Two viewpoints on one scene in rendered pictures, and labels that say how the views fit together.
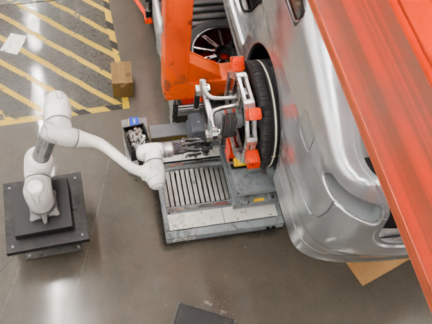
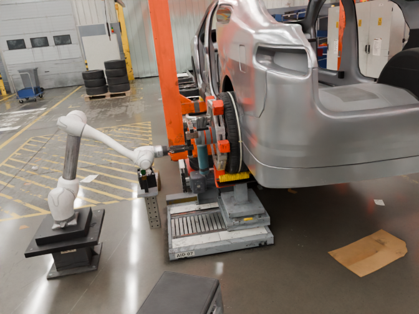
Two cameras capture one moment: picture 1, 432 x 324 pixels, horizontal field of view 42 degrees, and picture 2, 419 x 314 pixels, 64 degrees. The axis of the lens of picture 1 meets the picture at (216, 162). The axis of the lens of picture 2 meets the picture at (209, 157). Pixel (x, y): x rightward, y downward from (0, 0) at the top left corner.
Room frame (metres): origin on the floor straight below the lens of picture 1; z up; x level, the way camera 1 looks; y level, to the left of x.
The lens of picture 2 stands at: (-0.47, -0.61, 1.63)
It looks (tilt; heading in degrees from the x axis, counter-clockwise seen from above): 20 degrees down; 13
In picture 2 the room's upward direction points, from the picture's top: 6 degrees counter-clockwise
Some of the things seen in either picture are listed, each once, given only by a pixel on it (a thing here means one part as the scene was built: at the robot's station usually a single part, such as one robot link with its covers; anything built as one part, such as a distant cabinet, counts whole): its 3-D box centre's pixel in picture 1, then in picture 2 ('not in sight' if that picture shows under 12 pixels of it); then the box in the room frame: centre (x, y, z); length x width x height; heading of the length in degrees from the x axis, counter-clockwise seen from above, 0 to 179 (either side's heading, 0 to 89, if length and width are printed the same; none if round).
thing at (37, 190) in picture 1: (38, 192); (60, 202); (1.53, 1.03, 0.53); 0.18 x 0.16 x 0.22; 19
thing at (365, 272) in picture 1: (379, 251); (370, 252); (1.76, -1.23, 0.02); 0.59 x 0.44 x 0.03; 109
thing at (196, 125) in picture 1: (215, 132); (212, 185); (2.38, 0.04, 0.26); 0.42 x 0.18 x 0.35; 109
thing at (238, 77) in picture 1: (239, 116); (216, 134); (2.10, -0.10, 0.85); 0.54 x 0.07 x 0.54; 19
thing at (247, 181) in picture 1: (254, 159); (240, 190); (2.16, -0.26, 0.32); 0.40 x 0.30 x 0.28; 19
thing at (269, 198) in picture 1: (250, 173); (241, 209); (2.15, -0.26, 0.13); 0.50 x 0.36 x 0.10; 19
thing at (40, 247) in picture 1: (49, 221); (72, 244); (1.53, 1.03, 0.15); 0.50 x 0.50 x 0.30; 21
